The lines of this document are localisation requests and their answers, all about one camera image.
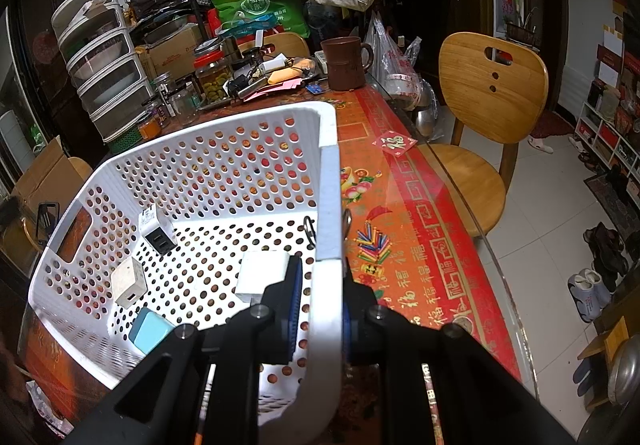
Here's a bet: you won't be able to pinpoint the white perforated plastic basket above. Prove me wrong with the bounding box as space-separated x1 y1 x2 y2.
28 101 344 444

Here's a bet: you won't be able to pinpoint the wooden chair right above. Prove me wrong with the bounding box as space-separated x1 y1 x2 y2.
421 31 549 239

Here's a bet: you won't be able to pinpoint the white plug charger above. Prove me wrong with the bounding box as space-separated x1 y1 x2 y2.
234 249 290 305

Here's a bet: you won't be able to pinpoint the red patterned tablecloth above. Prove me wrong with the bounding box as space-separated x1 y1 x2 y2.
21 87 525 421

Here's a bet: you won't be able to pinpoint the white black multiport charger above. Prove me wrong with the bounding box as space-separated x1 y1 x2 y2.
138 204 176 255

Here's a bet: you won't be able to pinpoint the black phone stand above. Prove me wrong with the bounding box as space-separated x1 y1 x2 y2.
36 202 60 247

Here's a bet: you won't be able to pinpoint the cardboard box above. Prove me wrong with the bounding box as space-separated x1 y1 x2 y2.
0 135 87 256

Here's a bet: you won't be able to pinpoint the green shopping bag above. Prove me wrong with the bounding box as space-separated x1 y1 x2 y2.
212 0 310 38

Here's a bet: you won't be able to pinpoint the wooden chair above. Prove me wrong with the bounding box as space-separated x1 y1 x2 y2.
421 31 549 239
260 31 310 58

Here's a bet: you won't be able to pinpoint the orange jam jar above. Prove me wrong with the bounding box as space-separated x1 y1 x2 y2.
137 114 162 141

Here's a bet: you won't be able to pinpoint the grey slippers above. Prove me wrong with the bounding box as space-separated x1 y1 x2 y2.
567 269 612 324

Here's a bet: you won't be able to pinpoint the red fu paper square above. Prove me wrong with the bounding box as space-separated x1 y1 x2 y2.
372 130 418 157

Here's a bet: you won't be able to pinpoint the light blue charger cube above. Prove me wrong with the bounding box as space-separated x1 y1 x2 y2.
128 307 175 354

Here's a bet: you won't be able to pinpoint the red lid pickle jar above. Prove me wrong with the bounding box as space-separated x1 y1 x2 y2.
194 49 233 105

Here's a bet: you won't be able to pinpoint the white charger cube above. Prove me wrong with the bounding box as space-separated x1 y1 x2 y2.
111 257 146 309

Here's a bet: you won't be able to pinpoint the stacked food cover tower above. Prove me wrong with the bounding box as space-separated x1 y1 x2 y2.
51 0 153 143

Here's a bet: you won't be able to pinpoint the white storage shelf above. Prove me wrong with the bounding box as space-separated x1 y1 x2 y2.
575 102 639 206

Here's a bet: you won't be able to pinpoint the brown ceramic mug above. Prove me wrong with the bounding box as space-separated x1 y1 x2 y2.
321 36 374 91

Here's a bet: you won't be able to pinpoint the wooden chair left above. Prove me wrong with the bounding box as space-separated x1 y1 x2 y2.
260 31 310 58

